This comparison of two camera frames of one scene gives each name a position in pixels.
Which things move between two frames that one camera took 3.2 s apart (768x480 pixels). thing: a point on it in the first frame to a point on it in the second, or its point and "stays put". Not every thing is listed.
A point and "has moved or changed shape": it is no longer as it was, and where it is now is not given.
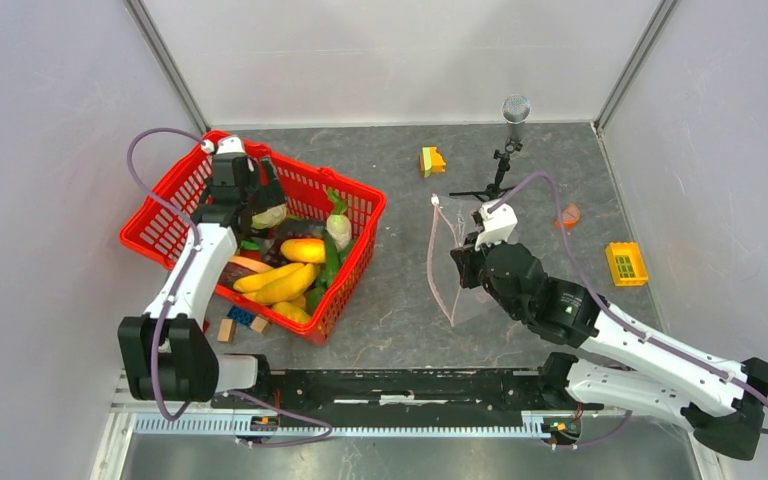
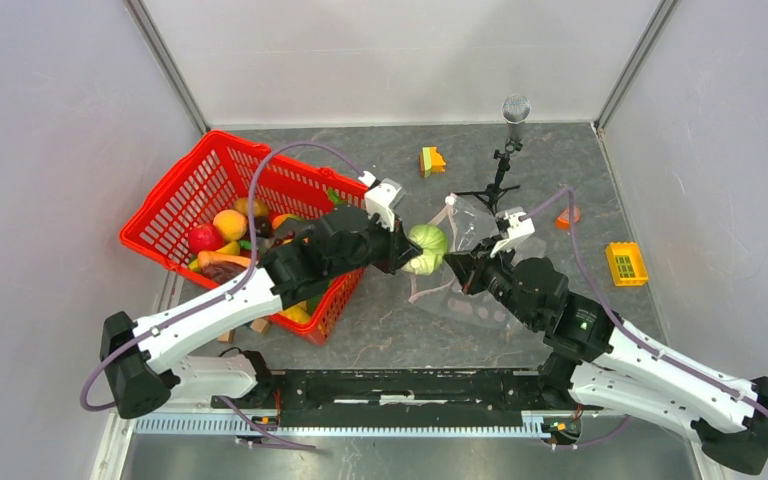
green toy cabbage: [270, 217] to [433, 243]
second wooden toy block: [261, 324] stays put
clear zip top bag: [450, 223] has moved or changed shape
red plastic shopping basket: [159, 227] stays put
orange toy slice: [570, 217] stays put
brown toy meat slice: [238, 267] stays put
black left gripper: [271, 194] to [400, 249]
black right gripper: [465, 258] stays put
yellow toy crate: [626, 264] stays put
